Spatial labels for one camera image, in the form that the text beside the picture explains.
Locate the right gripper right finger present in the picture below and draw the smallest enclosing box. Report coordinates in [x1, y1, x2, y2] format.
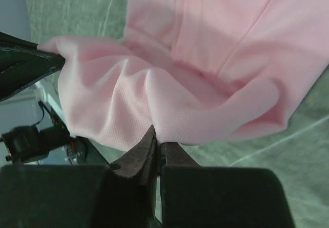
[160, 143, 295, 228]

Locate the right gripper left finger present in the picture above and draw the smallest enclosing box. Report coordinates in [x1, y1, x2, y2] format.
[1, 127, 157, 227]

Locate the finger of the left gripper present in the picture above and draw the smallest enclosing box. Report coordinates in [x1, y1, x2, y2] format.
[0, 32, 65, 101]

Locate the pink t shirt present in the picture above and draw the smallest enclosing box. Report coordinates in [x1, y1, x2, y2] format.
[38, 0, 328, 150]

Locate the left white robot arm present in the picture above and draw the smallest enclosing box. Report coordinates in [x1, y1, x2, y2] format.
[1, 33, 87, 163]

